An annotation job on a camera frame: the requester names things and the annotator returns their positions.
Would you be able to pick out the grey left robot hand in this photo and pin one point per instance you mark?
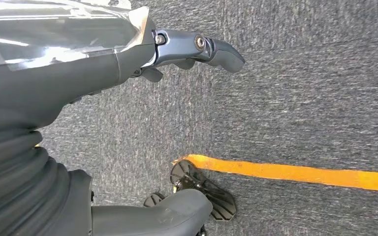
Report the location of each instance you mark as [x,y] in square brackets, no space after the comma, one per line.
[62,81]

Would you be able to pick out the black left robot foot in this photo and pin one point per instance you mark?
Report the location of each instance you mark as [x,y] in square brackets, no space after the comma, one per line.
[218,202]

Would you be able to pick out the yellow floor tape square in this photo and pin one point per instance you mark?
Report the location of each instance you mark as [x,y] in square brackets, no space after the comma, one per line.
[290,172]

